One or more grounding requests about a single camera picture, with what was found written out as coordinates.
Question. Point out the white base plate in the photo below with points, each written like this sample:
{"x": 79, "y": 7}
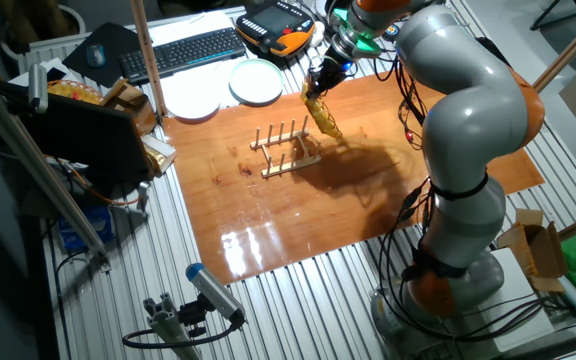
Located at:
{"x": 523, "y": 300}

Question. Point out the wooden dish rack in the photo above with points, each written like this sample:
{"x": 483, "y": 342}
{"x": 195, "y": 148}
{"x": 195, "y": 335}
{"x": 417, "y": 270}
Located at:
{"x": 288, "y": 165}

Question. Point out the large wooden board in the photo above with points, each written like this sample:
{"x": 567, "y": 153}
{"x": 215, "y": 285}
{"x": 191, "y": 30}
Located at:
{"x": 278, "y": 215}

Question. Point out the black orange teach pendant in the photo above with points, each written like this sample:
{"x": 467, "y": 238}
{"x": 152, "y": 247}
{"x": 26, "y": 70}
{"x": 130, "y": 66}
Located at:
{"x": 275, "y": 25}

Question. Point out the black mouse pad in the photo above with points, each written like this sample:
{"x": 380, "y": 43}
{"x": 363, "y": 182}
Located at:
{"x": 113, "y": 45}

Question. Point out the pale green plate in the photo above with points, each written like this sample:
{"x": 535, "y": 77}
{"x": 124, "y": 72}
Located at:
{"x": 256, "y": 81}

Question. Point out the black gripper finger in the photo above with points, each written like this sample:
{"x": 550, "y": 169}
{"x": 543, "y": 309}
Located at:
{"x": 324, "y": 90}
{"x": 314, "y": 87}

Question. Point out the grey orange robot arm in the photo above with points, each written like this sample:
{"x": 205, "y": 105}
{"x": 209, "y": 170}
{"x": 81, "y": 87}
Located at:
{"x": 473, "y": 100}

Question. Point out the black round spool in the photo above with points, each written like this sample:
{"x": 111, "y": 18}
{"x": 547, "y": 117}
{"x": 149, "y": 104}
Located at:
{"x": 332, "y": 6}

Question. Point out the white cardboard box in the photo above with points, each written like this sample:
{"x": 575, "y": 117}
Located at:
{"x": 160, "y": 152}

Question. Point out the small round black device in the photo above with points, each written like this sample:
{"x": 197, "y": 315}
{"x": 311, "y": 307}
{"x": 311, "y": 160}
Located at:
{"x": 392, "y": 31}

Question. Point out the long aluminium bar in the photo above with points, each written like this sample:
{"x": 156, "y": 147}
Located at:
{"x": 38, "y": 165}

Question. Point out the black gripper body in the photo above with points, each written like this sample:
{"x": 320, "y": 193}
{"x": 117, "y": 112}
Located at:
{"x": 334, "y": 72}

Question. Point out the brown wooden box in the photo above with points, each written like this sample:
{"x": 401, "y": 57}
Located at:
{"x": 130, "y": 102}

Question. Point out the grey mounted camera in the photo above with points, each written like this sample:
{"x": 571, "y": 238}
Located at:
{"x": 38, "y": 87}

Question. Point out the open cardboard box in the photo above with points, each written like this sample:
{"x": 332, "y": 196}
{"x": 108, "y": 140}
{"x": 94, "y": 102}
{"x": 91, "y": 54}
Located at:
{"x": 535, "y": 250}

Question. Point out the small white figure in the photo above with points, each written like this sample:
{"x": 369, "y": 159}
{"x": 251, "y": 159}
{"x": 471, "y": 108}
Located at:
{"x": 318, "y": 34}

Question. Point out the black monitor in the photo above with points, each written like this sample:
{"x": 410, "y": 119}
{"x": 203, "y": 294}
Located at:
{"x": 88, "y": 135}

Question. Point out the black keyboard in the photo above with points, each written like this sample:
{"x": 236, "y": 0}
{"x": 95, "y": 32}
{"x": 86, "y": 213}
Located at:
{"x": 183, "y": 52}

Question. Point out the grey camera with blue cap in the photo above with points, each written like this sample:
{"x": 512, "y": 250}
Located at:
{"x": 215, "y": 292}

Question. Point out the aluminium profile stand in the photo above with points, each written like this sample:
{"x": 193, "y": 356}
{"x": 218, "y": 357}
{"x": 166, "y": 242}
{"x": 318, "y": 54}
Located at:
{"x": 168, "y": 325}

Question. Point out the blue box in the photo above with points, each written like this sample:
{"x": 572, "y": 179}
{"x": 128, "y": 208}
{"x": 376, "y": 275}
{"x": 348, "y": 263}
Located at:
{"x": 85, "y": 227}

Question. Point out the blue computer mouse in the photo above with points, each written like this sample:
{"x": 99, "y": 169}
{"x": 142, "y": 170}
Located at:
{"x": 96, "y": 55}

